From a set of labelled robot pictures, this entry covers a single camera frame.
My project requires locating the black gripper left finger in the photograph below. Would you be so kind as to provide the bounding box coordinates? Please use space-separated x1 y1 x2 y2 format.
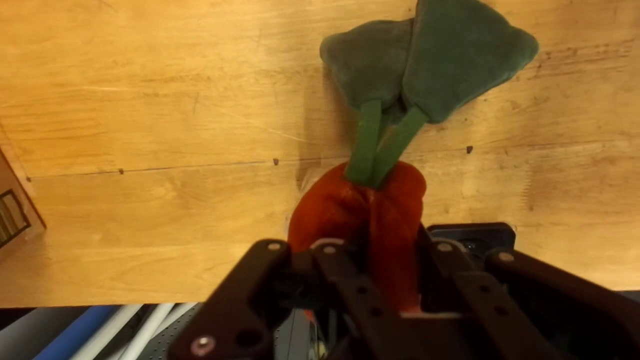
168 238 415 360

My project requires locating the green cloth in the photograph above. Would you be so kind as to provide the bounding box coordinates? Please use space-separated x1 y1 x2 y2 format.
289 0 538 314

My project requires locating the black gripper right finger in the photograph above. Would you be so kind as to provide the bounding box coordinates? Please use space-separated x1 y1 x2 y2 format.
418 222 640 360

